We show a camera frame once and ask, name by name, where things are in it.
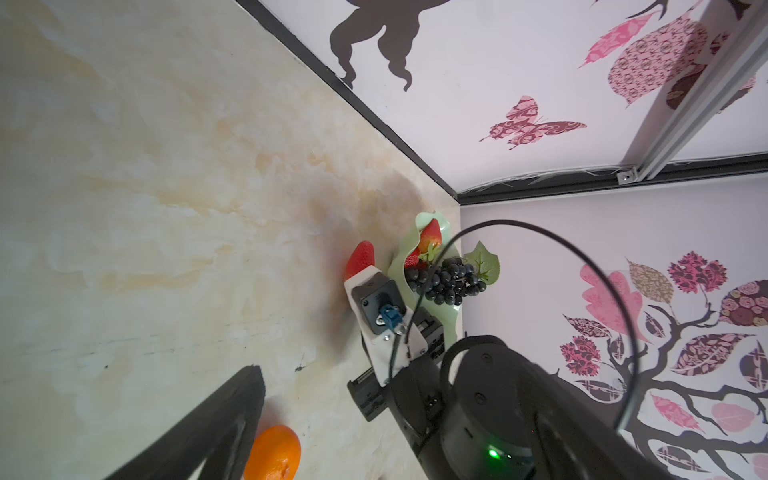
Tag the light green wavy fruit bowl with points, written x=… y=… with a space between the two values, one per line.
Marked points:
x=410 y=241

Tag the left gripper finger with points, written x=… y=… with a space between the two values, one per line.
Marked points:
x=214 y=439

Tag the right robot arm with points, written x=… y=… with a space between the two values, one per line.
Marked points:
x=479 y=410

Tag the aluminium rail back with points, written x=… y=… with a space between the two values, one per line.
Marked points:
x=742 y=55

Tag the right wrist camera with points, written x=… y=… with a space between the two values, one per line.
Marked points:
x=389 y=334

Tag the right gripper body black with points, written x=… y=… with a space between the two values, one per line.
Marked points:
x=412 y=394

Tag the orange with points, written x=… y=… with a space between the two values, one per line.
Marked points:
x=275 y=454

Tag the strawberry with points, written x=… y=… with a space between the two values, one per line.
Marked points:
x=430 y=237
x=362 y=257
x=412 y=260

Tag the dark fake grape bunch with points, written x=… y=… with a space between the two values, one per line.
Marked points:
x=458 y=278

